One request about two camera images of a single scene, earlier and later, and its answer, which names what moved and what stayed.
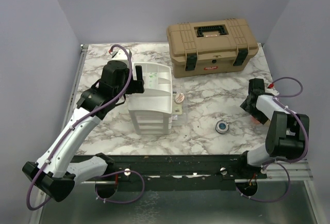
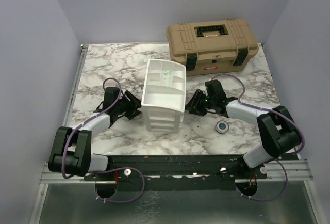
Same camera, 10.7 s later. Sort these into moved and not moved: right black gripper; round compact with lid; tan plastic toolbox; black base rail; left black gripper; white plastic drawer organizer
Moved: white plastic drawer organizer; right black gripper; left black gripper
Not moved: black base rail; round compact with lid; tan plastic toolbox
